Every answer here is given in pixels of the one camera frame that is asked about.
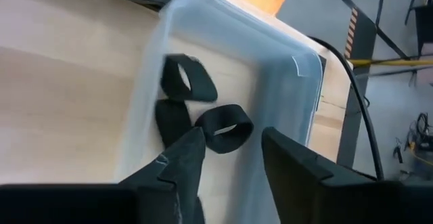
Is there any black side table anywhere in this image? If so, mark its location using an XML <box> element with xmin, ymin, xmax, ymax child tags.
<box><xmin>404</xmin><ymin>0</ymin><xmax>433</xmax><ymax>58</ymax></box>

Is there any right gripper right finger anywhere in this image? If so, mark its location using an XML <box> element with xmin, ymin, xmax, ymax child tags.
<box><xmin>262</xmin><ymin>126</ymin><xmax>433</xmax><ymax>224</ymax></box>

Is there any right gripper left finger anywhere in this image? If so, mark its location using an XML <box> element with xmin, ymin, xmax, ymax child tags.
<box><xmin>0</xmin><ymin>126</ymin><xmax>207</xmax><ymax>224</ymax></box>

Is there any clear plastic bin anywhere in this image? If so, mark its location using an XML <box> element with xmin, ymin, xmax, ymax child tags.
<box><xmin>114</xmin><ymin>0</ymin><xmax>325</xmax><ymax>224</ymax></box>

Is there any black table cable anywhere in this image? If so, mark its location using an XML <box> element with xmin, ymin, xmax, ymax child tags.
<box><xmin>309</xmin><ymin>36</ymin><xmax>386</xmax><ymax>181</ymax></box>

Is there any wide black rubber band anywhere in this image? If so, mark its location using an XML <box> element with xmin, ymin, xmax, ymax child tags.
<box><xmin>194</xmin><ymin>104</ymin><xmax>254</xmax><ymax>154</ymax></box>
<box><xmin>154</xmin><ymin>98</ymin><xmax>193</xmax><ymax>149</ymax></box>
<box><xmin>160</xmin><ymin>53</ymin><xmax>219</xmax><ymax>103</ymax></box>

